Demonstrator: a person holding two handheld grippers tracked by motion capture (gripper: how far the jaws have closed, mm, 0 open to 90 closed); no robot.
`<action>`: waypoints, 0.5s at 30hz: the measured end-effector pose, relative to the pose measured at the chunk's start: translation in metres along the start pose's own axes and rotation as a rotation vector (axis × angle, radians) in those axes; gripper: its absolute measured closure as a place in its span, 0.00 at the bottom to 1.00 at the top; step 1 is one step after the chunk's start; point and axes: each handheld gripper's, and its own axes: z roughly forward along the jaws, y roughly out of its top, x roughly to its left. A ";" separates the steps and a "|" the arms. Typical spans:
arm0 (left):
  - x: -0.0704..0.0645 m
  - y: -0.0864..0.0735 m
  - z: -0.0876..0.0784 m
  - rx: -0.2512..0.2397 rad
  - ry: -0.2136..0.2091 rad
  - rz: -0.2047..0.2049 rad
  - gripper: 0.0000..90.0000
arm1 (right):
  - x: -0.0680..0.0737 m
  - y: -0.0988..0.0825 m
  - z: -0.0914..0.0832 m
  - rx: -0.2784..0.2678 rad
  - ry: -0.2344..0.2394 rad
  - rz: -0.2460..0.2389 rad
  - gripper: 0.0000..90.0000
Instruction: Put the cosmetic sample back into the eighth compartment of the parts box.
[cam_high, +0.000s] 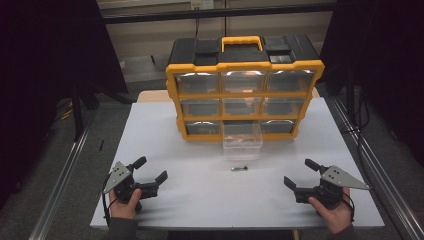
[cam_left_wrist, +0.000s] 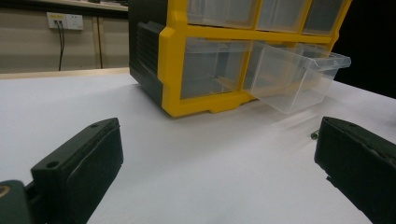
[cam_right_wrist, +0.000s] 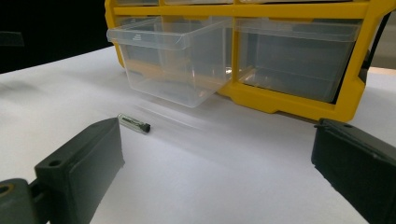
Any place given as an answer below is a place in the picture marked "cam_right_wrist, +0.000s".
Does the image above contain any clear plastic drawer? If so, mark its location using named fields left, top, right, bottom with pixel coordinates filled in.
left=234, top=17, right=363, bottom=104
left=106, top=16, right=234, bottom=109

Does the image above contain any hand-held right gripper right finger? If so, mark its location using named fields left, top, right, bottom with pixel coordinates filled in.
left=310, top=118, right=396, bottom=224

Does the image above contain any yellow drawer cabinet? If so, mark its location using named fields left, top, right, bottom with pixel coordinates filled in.
left=104, top=0, right=396, bottom=123

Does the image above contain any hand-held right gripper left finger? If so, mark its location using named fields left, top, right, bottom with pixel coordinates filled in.
left=34, top=117, right=126, bottom=224

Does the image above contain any small clear tube black cap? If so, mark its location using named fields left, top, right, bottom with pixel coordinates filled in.
left=117, top=113, right=152, bottom=134

